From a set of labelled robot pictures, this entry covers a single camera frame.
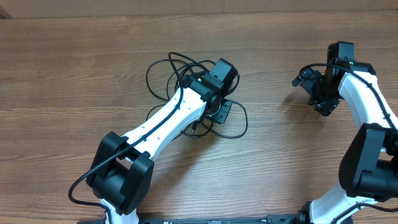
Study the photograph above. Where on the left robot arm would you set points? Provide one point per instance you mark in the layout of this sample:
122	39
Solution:
123	165

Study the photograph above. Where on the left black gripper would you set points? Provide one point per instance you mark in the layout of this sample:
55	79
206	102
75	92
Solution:
221	114

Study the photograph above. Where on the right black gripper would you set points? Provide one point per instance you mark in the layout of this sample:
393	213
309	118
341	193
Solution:
326	106

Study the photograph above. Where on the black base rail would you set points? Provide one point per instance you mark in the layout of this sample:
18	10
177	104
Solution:
270	219

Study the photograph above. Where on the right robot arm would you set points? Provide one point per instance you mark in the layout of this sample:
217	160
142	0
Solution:
368	170

